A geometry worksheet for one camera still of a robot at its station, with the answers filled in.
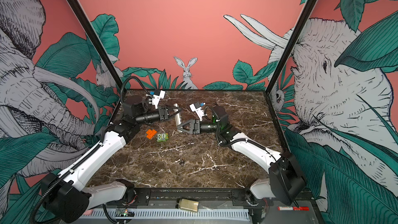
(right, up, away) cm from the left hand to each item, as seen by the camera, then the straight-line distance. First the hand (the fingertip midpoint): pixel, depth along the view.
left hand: (179, 110), depth 67 cm
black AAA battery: (-1, -30, +19) cm, 36 cm away
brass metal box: (+4, -43, +2) cm, 43 cm away
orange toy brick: (-22, -16, +29) cm, 40 cm away
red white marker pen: (+55, -47, +5) cm, 72 cm away
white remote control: (0, -3, 0) cm, 3 cm away
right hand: (0, -9, -1) cm, 9 cm away
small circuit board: (-26, -48, +3) cm, 54 cm away
